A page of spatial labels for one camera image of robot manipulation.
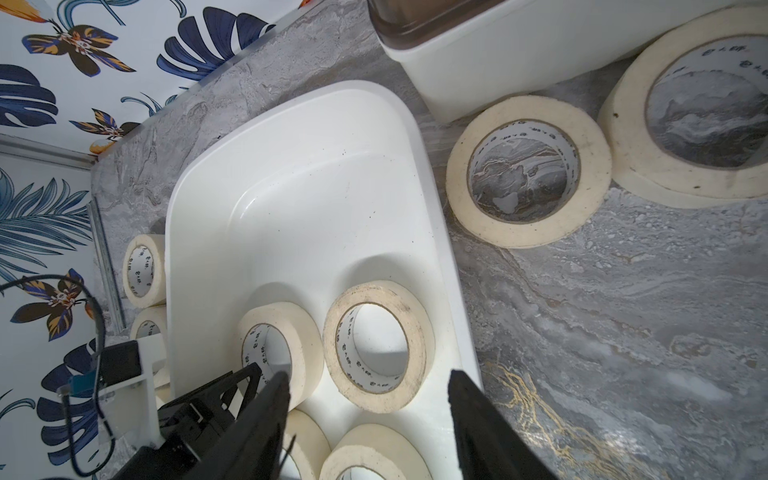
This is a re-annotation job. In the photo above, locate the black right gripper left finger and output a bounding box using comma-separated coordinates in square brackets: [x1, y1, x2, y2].
[185, 372, 290, 479]

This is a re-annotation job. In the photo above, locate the white plastic storage tray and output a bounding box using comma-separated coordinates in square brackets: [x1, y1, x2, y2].
[165, 81, 480, 479]

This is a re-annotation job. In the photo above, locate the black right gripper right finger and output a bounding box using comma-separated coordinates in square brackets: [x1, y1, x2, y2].
[448, 370, 556, 480]

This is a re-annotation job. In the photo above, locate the brown lidded storage case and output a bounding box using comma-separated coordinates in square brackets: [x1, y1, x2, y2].
[368, 1, 767, 122]

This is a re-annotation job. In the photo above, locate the cream tape roll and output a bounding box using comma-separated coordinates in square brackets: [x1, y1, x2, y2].
[130, 305, 168, 342]
[278, 410, 331, 480]
[599, 6, 767, 208]
[446, 96, 612, 249]
[320, 424, 432, 480]
[232, 302, 325, 410]
[322, 280, 435, 414]
[122, 234, 166, 309]

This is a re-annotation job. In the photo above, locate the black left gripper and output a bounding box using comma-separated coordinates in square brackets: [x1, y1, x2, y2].
[115, 364, 261, 479]

